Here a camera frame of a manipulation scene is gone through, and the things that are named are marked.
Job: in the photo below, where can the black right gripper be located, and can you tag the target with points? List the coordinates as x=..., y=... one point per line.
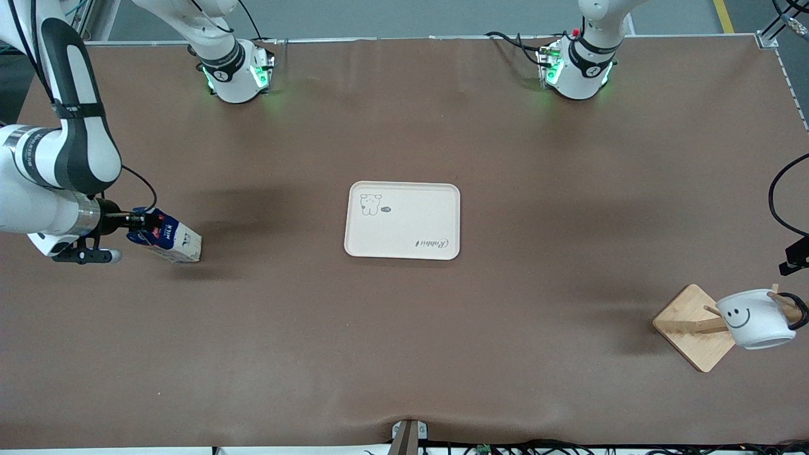
x=114, y=219

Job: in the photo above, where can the blue white milk carton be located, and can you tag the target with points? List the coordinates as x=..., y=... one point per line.
x=180, y=243

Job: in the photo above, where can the aluminium frame post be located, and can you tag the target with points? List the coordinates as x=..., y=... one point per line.
x=768, y=39
x=79, y=16

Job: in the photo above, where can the wooden mug rack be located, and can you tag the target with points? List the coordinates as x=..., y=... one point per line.
x=686, y=316

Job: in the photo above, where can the cream plastic tray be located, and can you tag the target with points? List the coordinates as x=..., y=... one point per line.
x=404, y=221

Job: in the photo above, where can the brown table cover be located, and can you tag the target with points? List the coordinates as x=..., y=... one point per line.
x=253, y=347

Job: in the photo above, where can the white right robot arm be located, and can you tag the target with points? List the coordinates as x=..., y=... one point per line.
x=82, y=151

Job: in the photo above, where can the small green circuit board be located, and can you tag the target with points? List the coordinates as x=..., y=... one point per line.
x=484, y=450

